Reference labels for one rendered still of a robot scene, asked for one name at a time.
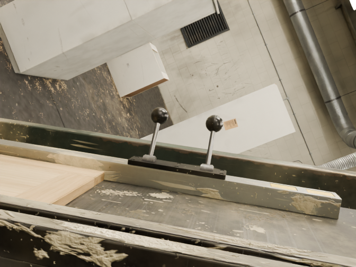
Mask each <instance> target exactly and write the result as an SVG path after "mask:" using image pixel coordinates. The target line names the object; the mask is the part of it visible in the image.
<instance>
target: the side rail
mask: <svg viewBox="0 0 356 267"><path fill-rule="evenodd" d="M0 139H4V140H10V141H17V142H21V143H27V144H34V145H40V146H47V147H53V148H60V149H66V150H73V151H77V152H84V153H90V154H97V155H103V156H110V157H116V158H123V159H130V158H132V157H133V156H139V157H143V156H144V155H148V153H149V149H150V145H151V141H150V140H143V139H136V138H129V137H123V136H116V135H109V134H104V133H98V132H91V131H84V130H77V129H70V128H63V127H56V126H50V125H45V124H38V123H32V122H25V121H17V120H11V119H4V118H0ZM207 151H208V150H207V149H202V148H195V147H189V146H182V145H175V144H168V143H161V142H156V144H155V149H154V153H153V156H156V159H159V160H163V161H169V162H176V163H182V164H189V165H195V166H201V164H205V163H206V157H207ZM210 165H213V166H214V167H213V168H215V169H219V170H226V175H229V176H235V177H242V178H246V179H252V180H259V181H266V182H272V183H279V184H285V185H292V186H298V187H302V188H309V189H315V190H322V191H328V192H335V193H336V194H337V195H338V196H339V197H340V198H341V199H342V202H341V207H342V208H349V209H355V210H356V172H353V171H346V170H339V169H335V168H328V167H321V166H314V165H307V164H301V163H294V162H286V161H280V160H276V159H268V158H262V157H255V156H248V155H241V154H234V153H227V152H220V151H216V150H212V155H211V162H210Z"/></svg>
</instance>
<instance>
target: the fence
mask: <svg viewBox="0 0 356 267"><path fill-rule="evenodd" d="M0 154H1V155H7V156H14V157H20V158H27V159H33V160H37V161H43V162H50V163H56V164H62V165H68V166H74V167H81V168H87V169H91V170H97V171H104V180H108V181H114V182H120V183H126V184H132V185H138V186H145V187H149V188H155V189H161V190H167V191H173V192H179V193H186V194H192V195H198V196H202V197H208V198H214V199H220V200H227V201H233V202H239V203H245V204H251V205H255V206H261V207H268V208H274V209H280V210H286V211H292V212H298V213H305V214H309V215H315V216H321V217H327V218H333V219H338V218H339V213H340V207H341V202H342V199H341V198H340V197H339V196H338V195H337V194H336V193H335V192H328V191H322V190H315V189H309V188H302V187H298V186H292V185H285V184H279V183H272V182H266V181H259V180H252V179H246V178H242V177H235V176H229V175H226V179H225V180H221V179H215V178H210V177H204V176H198V175H191V174H185V173H179V172H172V171H166V170H159V169H155V168H149V167H142V166H136V165H129V164H128V159H123V158H116V157H110V156H103V155H97V154H90V153H84V152H77V151H73V150H66V149H60V148H53V147H47V146H40V145H34V144H27V143H21V142H17V141H10V140H4V139H0ZM271 184H277V185H284V186H290V187H294V188H296V190H297V191H295V190H288V189H282V188H275V187H272V186H271ZM306 189H307V190H314V191H320V192H327V193H331V194H332V195H333V196H334V197H332V196H327V195H321V194H314V193H308V192H307V190H306Z"/></svg>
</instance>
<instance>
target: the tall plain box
mask: <svg viewBox="0 0 356 267"><path fill-rule="evenodd" d="M215 10H216V11H217V14H219V9H218V4H217V0H14V1H12V2H10V3H8V4H6V5H4V6H2V7H0V36H1V39H2V42H3V44H4V47H5V49H6V52H7V54H8V57H9V59H10V61H11V64H12V66H13V69H14V71H15V73H19V74H26V75H32V76H39V77H45V78H52V79H59V80H61V79H65V80H69V79H71V78H73V77H75V76H78V75H80V74H82V73H84V72H86V71H88V70H91V69H93V68H95V67H97V66H99V65H101V64H104V63H106V62H108V61H110V60H112V59H115V58H117V57H119V56H121V55H124V54H126V53H128V52H130V51H132V50H134V49H136V48H139V47H141V46H143V45H145V44H147V43H149V42H152V41H154V40H156V39H158V38H161V37H163V36H165V35H167V34H169V33H171V32H174V31H176V30H178V29H180V28H182V27H184V26H187V25H189V24H191V23H193V22H195V21H197V20H200V19H202V18H204V17H206V16H208V15H210V14H213V13H215Z"/></svg>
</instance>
